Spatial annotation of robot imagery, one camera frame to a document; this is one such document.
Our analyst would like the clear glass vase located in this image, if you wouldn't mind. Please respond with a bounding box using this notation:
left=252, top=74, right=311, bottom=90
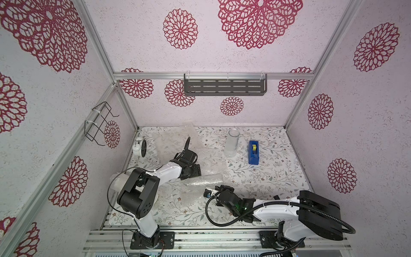
left=224, top=128, right=240, bottom=158
left=182, top=174, right=224, bottom=189

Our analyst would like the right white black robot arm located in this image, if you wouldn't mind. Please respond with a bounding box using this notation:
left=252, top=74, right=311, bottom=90
left=203, top=185, right=344, bottom=243

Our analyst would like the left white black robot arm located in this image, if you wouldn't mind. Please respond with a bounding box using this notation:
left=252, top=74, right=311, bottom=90
left=117, top=149, right=201, bottom=244

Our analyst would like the blue tape dispenser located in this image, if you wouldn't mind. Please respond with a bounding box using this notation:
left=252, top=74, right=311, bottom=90
left=248, top=140, right=260, bottom=165

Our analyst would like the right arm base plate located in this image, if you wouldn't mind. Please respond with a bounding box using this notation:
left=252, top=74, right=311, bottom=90
left=259, top=230, right=296, bottom=250

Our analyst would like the grey slotted wall shelf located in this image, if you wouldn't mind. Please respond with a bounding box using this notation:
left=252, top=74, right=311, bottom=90
left=183, top=74, right=268, bottom=96

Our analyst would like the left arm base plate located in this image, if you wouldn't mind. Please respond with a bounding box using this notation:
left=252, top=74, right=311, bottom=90
left=130, top=231, right=176, bottom=250

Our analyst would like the black wire wall basket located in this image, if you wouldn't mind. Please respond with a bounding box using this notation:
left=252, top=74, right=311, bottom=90
left=83, top=101, right=121, bottom=148

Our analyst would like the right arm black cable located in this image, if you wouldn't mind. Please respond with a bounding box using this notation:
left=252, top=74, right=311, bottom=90
left=204, top=189, right=356, bottom=257

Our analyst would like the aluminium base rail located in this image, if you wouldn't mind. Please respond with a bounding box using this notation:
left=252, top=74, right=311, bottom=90
left=82, top=227, right=352, bottom=254

